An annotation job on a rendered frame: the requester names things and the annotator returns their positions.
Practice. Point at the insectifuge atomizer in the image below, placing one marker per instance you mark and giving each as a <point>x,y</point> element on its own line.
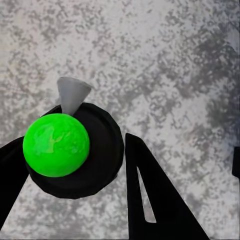
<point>76,149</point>

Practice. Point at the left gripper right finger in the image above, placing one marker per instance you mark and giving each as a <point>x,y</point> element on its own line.
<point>174,219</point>

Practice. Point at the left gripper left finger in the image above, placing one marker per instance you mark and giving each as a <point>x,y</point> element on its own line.
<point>13,175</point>

